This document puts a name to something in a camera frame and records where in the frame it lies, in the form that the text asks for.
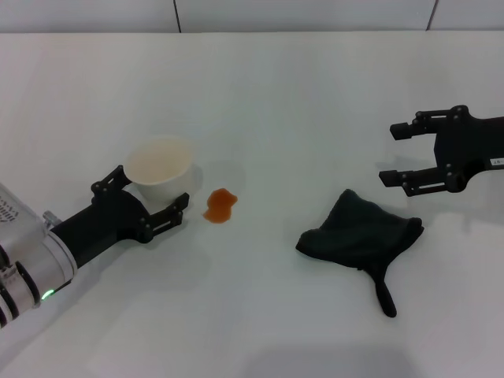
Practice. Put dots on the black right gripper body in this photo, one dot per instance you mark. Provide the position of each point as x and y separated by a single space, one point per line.
472 145

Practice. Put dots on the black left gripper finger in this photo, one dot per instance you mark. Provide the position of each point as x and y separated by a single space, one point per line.
169 218
112 181

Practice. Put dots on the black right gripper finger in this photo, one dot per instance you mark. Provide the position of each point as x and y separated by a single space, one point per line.
425 181
413 128

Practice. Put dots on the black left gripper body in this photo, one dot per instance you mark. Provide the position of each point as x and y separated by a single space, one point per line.
106 224

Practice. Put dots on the white paper cup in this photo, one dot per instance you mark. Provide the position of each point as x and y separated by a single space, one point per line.
161 165

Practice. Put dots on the dark blue rag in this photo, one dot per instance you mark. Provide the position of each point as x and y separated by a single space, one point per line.
354 232

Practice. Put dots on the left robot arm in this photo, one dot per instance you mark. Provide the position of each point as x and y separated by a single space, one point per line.
35 271

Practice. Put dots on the brown water stain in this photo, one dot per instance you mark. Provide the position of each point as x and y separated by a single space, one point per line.
220 206

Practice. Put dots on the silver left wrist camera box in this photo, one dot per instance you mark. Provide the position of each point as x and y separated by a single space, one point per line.
17 212

